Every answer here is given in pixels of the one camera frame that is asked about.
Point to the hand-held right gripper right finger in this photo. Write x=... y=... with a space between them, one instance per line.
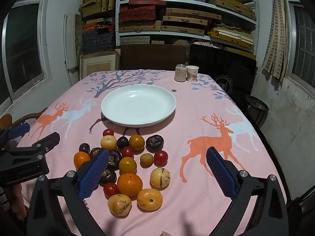
x=221 y=174

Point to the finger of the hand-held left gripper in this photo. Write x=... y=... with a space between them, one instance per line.
x=49 y=141
x=18 y=130

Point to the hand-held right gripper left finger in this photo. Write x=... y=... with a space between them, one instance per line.
x=92 y=174

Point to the dark purple mangosteen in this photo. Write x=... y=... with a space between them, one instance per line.
x=109 y=177
x=154 y=143
x=115 y=159
x=94 y=152

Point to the orange tangerine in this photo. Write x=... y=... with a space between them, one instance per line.
x=81 y=159
x=129 y=184

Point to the red cherry tomato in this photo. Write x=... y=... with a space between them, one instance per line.
x=108 y=132
x=127 y=152
x=161 y=157
x=111 y=189

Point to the dark purple plum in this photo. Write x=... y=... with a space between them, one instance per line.
x=122 y=142
x=84 y=148

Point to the yellow brown-marked fruit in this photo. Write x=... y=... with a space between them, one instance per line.
x=119 y=204

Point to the striped pepino melon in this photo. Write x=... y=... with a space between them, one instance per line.
x=160 y=177

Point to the orange persimmon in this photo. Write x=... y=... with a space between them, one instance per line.
x=149 y=199

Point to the white plate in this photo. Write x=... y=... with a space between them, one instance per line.
x=137 y=105

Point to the person's left hand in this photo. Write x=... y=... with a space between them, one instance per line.
x=18 y=196

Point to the wooden chair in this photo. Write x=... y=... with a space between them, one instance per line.
x=29 y=115

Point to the pale yellow round fruit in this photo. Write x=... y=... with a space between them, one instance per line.
x=108 y=142

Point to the orange yellow round fruit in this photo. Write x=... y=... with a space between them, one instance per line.
x=136 y=142
x=127 y=165

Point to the small yellow fruit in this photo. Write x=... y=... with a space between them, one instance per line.
x=146 y=159

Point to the pink deer print tablecloth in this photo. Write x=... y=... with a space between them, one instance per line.
x=192 y=108

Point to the round black stool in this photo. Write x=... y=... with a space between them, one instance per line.
x=257 y=107

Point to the white framed window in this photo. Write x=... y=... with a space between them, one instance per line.
x=22 y=51

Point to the white leaning board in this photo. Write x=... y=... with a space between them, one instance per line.
x=69 y=49

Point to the white paper cup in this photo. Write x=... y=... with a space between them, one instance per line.
x=192 y=74

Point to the beige drink can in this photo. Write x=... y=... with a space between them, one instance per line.
x=180 y=73

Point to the stack of blue patterned boxes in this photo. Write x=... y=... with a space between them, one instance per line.
x=98 y=40

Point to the brown board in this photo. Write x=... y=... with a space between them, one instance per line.
x=152 y=57

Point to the white metal shelf rack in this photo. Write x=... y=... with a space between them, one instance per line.
x=117 y=17

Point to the beige hanging curtain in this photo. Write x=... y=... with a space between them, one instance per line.
x=275 y=34

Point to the shelf of stacked flat boxes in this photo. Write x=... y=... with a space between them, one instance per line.
x=182 y=29

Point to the stack of red patterned boxes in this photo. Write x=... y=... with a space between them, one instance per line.
x=137 y=13

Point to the grilled window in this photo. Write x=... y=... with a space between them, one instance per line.
x=304 y=41

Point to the wooden picture frame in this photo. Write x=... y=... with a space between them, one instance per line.
x=98 y=65

